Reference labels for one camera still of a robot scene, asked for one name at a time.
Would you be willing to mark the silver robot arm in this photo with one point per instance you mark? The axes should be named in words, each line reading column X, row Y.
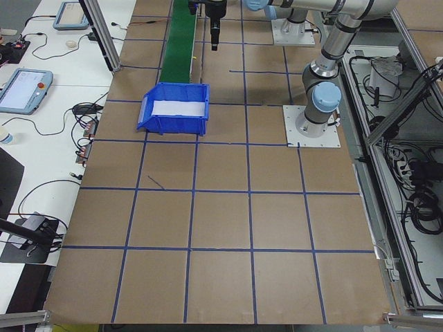
column 332, row 45
column 297, row 17

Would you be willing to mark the green conveyor belt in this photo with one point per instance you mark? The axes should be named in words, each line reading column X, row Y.
column 178, row 45

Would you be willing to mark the white foam sheet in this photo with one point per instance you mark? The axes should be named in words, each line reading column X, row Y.
column 177, row 108

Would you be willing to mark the blue plastic storage bin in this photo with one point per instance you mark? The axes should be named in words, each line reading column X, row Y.
column 173, row 126

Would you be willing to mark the black power adapter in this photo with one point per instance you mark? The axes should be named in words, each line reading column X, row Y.
column 92, row 35
column 84, row 109

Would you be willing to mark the beige round object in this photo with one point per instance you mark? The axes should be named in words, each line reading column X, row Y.
column 71, row 43

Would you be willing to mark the light blue teach pendant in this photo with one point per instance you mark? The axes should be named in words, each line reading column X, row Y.
column 24, row 91
column 71, row 15

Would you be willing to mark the small circuit board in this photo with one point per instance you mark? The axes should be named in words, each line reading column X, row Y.
column 83, row 154
column 91, row 128

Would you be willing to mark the white flat object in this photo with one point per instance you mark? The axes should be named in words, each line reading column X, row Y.
column 7, row 32

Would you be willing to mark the white power strip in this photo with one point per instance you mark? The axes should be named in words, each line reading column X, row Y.
column 401, row 167

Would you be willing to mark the black power brick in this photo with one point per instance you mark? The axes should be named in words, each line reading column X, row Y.
column 420, row 172

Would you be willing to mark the black flat panel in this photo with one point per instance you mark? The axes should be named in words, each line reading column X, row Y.
column 10, row 180

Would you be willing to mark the grey device on stand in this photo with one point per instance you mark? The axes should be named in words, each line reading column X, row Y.
column 33, row 223

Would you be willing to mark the black stand pole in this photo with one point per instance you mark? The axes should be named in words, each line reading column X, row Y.
column 20, row 232

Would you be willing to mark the black stand base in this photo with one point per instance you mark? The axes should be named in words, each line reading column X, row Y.
column 31, row 250

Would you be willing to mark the aluminium profile bar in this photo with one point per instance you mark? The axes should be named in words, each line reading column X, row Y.
column 24, row 316
column 412, row 316

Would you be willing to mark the white square base plate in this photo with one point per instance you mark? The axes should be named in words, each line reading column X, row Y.
column 277, row 38
column 328, row 140

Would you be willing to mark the aluminium profile post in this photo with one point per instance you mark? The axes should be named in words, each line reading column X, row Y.
column 104, row 38

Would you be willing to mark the V-shaped metal frame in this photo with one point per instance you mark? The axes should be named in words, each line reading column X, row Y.
column 380, row 214

